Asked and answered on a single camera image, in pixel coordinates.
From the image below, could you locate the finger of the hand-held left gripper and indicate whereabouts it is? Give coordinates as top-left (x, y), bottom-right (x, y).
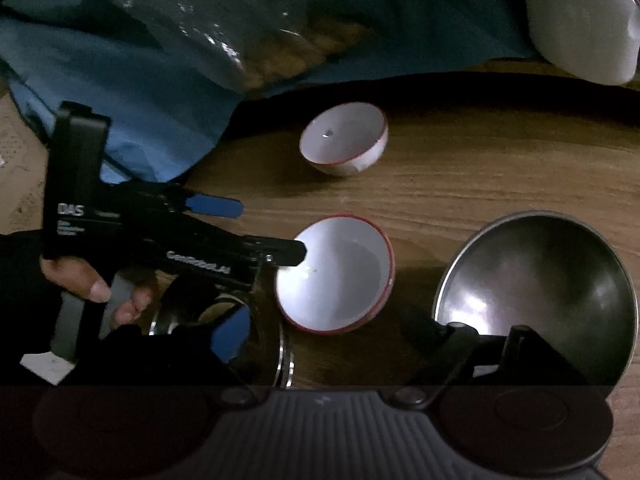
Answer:
top-left (240, 235), bottom-right (308, 267)
top-left (165, 187), bottom-right (244, 220)

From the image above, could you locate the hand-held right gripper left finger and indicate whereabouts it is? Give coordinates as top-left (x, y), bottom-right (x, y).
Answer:
top-left (65, 305), bottom-right (261, 407)

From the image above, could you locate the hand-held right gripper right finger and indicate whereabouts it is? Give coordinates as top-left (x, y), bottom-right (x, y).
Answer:
top-left (390, 305), bottom-right (596, 408)

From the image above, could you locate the white bowl with red rim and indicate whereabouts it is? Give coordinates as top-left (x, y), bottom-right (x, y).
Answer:
top-left (274, 214), bottom-right (396, 336)

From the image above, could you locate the steel bowl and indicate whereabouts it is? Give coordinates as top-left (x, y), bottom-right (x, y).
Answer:
top-left (432, 210), bottom-right (640, 386)

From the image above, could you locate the white bowl with dark speck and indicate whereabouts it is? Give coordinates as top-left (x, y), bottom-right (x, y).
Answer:
top-left (299, 102), bottom-right (390, 178)

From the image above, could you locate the person's left hand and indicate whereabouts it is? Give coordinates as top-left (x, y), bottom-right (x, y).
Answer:
top-left (40, 255), bottom-right (157, 328)

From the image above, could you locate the plain blue cloth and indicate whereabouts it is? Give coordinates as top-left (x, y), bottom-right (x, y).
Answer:
top-left (0, 0), bottom-right (541, 186)

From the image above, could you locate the clear bag of snacks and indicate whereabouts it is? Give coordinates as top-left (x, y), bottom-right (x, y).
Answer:
top-left (85, 0), bottom-right (381, 93)

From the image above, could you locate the white jug with red handle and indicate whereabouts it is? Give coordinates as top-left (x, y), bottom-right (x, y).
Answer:
top-left (522, 0), bottom-right (640, 86)

